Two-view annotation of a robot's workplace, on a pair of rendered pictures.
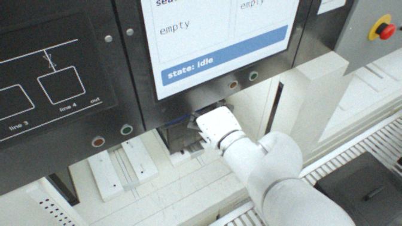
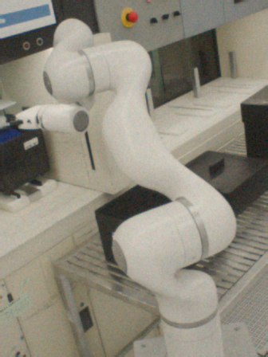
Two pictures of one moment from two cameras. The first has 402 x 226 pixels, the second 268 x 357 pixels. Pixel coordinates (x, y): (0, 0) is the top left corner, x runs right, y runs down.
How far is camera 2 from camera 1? 111 cm
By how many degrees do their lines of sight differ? 28
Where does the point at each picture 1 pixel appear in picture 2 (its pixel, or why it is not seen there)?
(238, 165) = (53, 115)
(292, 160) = not seen: hidden behind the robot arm
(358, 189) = (203, 170)
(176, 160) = (14, 202)
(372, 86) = (202, 115)
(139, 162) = not seen: outside the picture
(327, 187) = not seen: hidden behind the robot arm
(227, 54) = (13, 18)
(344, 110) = (179, 135)
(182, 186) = (26, 219)
